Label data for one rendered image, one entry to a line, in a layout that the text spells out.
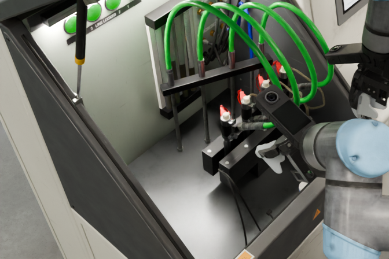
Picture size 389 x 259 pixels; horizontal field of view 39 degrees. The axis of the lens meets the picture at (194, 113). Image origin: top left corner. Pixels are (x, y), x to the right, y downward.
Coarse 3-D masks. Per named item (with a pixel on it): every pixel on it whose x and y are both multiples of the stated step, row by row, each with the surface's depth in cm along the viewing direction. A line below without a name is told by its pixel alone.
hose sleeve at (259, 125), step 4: (244, 124) 133; (248, 124) 131; (252, 124) 130; (256, 124) 129; (260, 124) 127; (244, 128) 133; (248, 128) 132; (252, 128) 130; (256, 128) 129; (260, 128) 128; (264, 128) 127
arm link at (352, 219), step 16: (336, 192) 72; (352, 192) 71; (368, 192) 71; (336, 208) 72; (352, 208) 71; (368, 208) 71; (384, 208) 71; (336, 224) 72; (352, 224) 71; (368, 224) 70; (384, 224) 70; (336, 240) 72; (352, 240) 70; (368, 240) 71; (384, 240) 70; (336, 256) 71; (352, 256) 70; (368, 256) 71
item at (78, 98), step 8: (80, 0) 84; (80, 8) 86; (80, 16) 88; (80, 24) 90; (80, 32) 92; (80, 40) 94; (80, 48) 96; (80, 56) 99; (80, 64) 101; (80, 72) 105; (80, 80) 108; (80, 88) 112; (80, 96) 116
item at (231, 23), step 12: (192, 0) 121; (216, 12) 116; (168, 24) 132; (228, 24) 115; (168, 36) 136; (240, 36) 115; (168, 48) 139; (252, 48) 114; (168, 60) 142; (264, 60) 114; (168, 72) 145; (276, 84) 115
